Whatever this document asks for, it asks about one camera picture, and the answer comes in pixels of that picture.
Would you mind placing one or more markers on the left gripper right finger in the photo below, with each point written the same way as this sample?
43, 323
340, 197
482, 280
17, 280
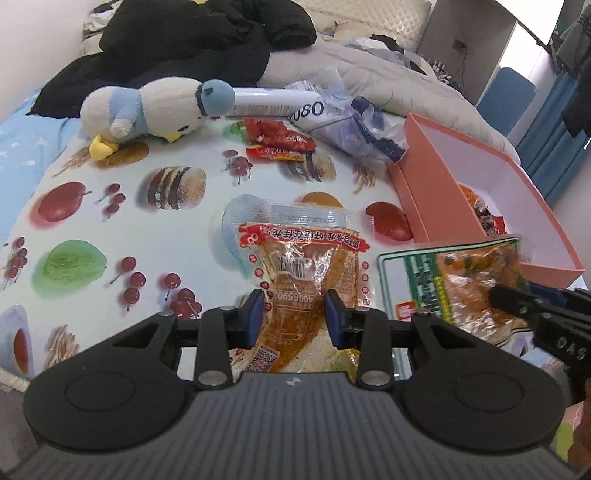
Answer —
367, 330

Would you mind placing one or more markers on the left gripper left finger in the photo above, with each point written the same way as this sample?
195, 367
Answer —
223, 329

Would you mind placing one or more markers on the green bordered tofu snack packet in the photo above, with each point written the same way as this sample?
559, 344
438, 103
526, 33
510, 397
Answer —
453, 283

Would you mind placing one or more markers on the large clear spicy snack packet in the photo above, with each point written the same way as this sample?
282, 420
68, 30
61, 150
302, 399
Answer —
295, 253

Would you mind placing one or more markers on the dark brown snack packet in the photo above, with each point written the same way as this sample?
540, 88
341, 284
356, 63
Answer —
485, 217

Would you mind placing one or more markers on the red yellow cracker snack packet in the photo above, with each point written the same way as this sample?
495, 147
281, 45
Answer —
264, 153

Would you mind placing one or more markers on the small red snack packet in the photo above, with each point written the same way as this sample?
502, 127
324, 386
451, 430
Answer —
272, 133

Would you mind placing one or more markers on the red foil tea packet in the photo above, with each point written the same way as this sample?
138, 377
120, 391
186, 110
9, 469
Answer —
498, 226

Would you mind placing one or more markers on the orange clear snack bag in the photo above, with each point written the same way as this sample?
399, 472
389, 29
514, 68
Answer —
475, 200

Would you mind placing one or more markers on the person's right hand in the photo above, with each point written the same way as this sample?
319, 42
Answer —
579, 454

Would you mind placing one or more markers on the fruit print tablecloth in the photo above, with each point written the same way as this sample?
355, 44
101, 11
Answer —
101, 245

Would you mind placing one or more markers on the blue curtain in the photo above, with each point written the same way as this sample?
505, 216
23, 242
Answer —
549, 154

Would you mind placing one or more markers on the pink cardboard box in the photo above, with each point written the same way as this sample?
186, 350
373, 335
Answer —
430, 178

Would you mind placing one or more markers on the clear blue plastic bag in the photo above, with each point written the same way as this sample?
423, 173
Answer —
351, 124

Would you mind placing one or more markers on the blue white plush bird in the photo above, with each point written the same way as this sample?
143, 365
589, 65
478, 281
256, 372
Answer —
168, 108

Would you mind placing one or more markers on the white cylindrical tube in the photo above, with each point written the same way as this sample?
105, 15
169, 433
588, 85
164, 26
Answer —
295, 105

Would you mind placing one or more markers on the blue chair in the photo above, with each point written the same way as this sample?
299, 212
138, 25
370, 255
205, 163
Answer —
506, 100

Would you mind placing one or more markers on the grey duvet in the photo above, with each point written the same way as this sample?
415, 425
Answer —
394, 88

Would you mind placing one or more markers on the hanging dark clothes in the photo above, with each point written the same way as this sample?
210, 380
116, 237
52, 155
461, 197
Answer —
574, 57

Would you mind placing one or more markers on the black jacket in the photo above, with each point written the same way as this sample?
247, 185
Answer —
148, 40

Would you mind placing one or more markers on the cream quilted headboard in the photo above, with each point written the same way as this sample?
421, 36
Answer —
406, 17

